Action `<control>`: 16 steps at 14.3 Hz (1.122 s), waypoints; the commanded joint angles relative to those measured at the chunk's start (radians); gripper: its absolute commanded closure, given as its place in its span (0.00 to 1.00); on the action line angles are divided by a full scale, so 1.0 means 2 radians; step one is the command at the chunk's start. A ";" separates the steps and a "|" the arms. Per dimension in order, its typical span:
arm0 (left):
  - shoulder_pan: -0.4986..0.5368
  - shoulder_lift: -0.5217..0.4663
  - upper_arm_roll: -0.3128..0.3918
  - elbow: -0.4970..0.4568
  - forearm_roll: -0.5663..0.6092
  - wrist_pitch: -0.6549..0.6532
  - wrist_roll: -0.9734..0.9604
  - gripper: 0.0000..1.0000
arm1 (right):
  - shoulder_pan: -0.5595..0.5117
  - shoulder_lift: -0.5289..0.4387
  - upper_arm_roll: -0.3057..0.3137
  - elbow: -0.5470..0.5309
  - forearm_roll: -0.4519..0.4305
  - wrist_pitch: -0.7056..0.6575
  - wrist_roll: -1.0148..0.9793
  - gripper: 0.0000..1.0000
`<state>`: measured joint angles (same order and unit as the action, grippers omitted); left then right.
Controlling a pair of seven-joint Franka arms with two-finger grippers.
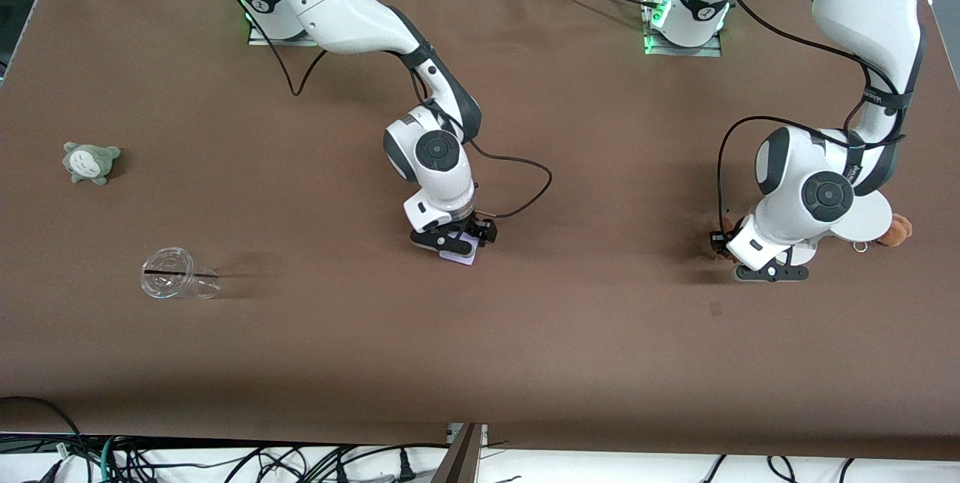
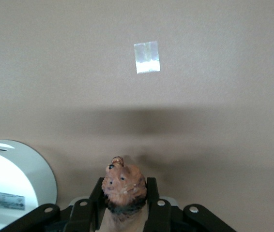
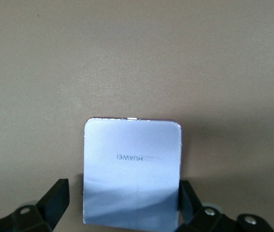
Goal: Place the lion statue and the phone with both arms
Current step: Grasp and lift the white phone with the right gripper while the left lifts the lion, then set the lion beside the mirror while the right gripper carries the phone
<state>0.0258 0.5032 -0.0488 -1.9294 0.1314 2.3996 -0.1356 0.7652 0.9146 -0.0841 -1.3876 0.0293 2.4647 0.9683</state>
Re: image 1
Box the brown lion figurine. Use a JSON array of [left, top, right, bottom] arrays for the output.
[[718, 217, 740, 263]]

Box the white lavender card pad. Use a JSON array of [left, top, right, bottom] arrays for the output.
[[439, 241, 478, 267]]

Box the clear plastic lidded cup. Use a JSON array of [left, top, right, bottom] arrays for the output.
[[140, 247, 222, 300]]

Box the green Totoro plush toy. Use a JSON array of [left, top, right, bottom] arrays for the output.
[[62, 142, 121, 185]]

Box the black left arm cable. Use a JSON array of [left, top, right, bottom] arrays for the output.
[[716, 0, 912, 244]]

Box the brown teddy bear keychain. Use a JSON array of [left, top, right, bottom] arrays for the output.
[[853, 213, 914, 253]]

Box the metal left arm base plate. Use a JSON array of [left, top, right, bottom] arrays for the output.
[[643, 0, 722, 58]]

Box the aluminium frame post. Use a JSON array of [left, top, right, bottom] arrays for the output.
[[431, 423, 488, 483]]

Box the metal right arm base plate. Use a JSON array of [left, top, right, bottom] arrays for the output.
[[247, 14, 320, 47]]

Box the black looped floor cable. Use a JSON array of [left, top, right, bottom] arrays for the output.
[[0, 395, 85, 461]]

